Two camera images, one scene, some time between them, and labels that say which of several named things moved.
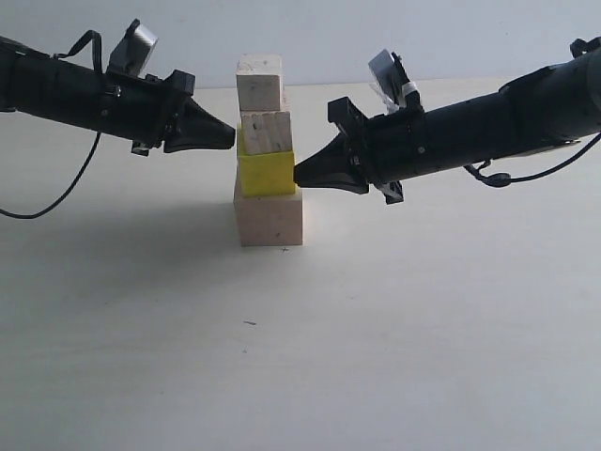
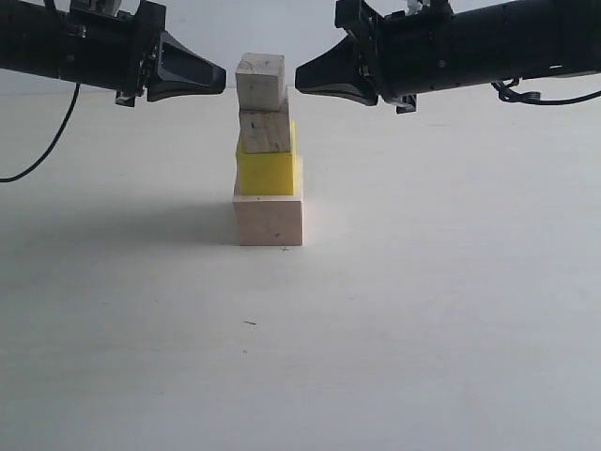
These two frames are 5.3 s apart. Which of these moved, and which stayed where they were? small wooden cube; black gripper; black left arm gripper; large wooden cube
Moved: black left arm gripper; black gripper
Stayed: large wooden cube; small wooden cube
